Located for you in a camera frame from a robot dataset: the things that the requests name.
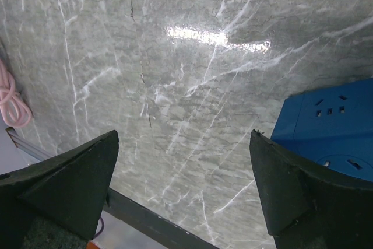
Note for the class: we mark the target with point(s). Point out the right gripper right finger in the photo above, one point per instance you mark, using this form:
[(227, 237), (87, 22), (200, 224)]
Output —
[(307, 205)]

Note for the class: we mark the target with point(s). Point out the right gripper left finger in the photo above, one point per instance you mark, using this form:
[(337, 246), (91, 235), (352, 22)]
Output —
[(57, 203)]

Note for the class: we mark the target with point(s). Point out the blue cube plug adapter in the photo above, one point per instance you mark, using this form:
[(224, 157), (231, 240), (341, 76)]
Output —
[(331, 127)]

